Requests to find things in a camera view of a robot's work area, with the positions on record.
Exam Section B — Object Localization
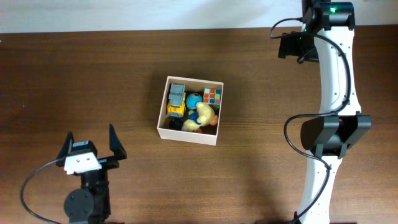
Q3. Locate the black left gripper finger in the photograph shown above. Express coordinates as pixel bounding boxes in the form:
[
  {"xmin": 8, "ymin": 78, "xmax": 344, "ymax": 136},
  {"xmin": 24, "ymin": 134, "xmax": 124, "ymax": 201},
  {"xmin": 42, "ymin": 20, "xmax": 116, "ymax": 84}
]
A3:
[
  {"xmin": 57, "ymin": 132, "xmax": 74, "ymax": 159},
  {"xmin": 109, "ymin": 124, "xmax": 127, "ymax": 160}
]

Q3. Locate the black round lid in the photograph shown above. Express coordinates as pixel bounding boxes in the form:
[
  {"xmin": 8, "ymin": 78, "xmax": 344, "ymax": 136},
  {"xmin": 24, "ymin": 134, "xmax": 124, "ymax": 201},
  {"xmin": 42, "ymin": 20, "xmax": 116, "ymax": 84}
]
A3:
[{"xmin": 169, "ymin": 118, "xmax": 183, "ymax": 131}]

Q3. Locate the yellow grey toy truck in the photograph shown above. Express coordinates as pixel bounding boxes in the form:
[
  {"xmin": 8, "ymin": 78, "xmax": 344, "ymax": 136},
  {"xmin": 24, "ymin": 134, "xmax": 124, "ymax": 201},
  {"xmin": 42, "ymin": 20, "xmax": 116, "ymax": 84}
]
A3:
[{"xmin": 167, "ymin": 83, "xmax": 186, "ymax": 118}]

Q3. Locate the blue ball toy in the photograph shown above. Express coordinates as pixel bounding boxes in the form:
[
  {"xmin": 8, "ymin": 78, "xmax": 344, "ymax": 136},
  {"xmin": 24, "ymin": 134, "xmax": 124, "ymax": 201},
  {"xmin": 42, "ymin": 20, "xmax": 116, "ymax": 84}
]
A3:
[{"xmin": 185, "ymin": 93, "xmax": 203, "ymax": 110}]

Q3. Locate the yellow plush duck toy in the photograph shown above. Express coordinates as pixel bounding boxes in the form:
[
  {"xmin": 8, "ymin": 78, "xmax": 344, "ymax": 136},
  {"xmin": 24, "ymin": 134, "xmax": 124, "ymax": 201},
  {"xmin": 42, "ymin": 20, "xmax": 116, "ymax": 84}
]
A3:
[{"xmin": 181, "ymin": 102, "xmax": 218, "ymax": 132}]

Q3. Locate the beige cardboard box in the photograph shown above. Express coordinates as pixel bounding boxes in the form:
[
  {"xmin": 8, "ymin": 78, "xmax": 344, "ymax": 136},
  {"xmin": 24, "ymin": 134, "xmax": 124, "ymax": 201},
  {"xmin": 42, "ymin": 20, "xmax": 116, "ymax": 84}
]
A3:
[{"xmin": 157, "ymin": 76, "xmax": 224, "ymax": 146}]

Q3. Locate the colourful puzzle cube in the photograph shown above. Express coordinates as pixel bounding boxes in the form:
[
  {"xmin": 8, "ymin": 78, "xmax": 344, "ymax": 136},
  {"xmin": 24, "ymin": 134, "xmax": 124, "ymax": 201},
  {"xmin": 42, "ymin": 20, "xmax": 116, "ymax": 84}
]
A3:
[{"xmin": 203, "ymin": 88, "xmax": 222, "ymax": 110}]

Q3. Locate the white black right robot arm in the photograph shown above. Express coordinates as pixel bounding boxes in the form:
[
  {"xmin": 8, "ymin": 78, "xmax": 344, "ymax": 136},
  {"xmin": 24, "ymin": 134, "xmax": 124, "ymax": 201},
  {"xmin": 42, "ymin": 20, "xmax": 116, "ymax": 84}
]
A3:
[{"xmin": 278, "ymin": 0, "xmax": 371, "ymax": 223}]

